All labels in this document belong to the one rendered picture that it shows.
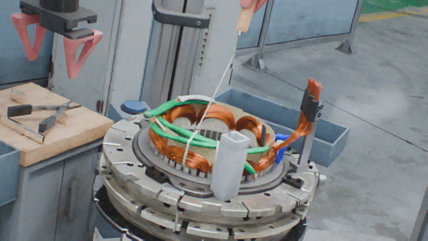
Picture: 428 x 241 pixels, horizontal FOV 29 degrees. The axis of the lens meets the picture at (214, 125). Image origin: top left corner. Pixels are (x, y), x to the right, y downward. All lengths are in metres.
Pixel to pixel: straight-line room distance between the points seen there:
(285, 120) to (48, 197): 0.50
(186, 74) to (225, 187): 0.59
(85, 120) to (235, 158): 0.35
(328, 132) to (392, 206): 2.25
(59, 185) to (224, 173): 0.34
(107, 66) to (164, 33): 1.92
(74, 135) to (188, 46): 0.43
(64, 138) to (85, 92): 2.42
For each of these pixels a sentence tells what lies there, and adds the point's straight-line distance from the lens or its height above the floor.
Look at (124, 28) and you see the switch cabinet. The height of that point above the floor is 0.58.
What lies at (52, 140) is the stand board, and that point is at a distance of 1.26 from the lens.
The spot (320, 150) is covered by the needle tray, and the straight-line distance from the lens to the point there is 1.45.
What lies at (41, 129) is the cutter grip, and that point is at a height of 1.09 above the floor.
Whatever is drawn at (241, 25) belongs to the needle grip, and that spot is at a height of 1.31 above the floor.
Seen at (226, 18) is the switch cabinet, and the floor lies 0.57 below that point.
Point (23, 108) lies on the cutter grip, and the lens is 1.29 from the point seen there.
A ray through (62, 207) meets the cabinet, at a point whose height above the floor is 0.93.
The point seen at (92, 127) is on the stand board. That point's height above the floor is 1.06.
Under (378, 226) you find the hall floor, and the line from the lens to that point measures 3.57.
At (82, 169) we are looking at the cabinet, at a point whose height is 0.99.
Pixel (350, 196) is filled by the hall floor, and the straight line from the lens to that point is 3.76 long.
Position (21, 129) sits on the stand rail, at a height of 1.07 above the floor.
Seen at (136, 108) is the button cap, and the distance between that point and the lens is 1.47.
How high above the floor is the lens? 1.61
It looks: 23 degrees down
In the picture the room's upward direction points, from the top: 12 degrees clockwise
